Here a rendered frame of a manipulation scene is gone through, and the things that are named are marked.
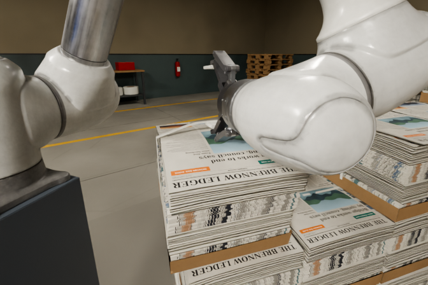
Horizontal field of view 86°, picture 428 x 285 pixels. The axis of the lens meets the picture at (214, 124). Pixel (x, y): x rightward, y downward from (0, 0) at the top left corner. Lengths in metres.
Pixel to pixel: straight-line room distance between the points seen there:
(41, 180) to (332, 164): 0.55
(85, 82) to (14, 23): 6.32
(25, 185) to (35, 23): 6.40
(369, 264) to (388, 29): 0.69
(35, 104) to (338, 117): 0.53
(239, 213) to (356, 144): 0.33
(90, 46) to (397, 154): 0.80
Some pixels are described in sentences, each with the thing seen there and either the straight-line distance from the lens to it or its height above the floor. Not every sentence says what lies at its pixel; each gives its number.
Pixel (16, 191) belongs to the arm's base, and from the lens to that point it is 0.59.
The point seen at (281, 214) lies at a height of 0.93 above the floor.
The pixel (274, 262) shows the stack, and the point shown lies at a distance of 0.63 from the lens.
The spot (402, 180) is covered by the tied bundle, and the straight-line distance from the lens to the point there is 0.79.
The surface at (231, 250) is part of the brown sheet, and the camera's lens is 0.58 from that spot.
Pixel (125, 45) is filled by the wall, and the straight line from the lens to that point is 7.12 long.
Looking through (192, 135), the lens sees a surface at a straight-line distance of 0.59.
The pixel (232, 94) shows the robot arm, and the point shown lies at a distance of 0.34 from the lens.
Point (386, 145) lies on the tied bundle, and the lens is 0.80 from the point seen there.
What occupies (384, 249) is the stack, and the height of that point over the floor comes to 0.74.
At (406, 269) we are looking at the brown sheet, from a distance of 1.04.
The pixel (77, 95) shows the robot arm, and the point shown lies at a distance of 0.62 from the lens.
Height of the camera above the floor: 1.27
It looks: 17 degrees down
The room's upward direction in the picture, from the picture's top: straight up
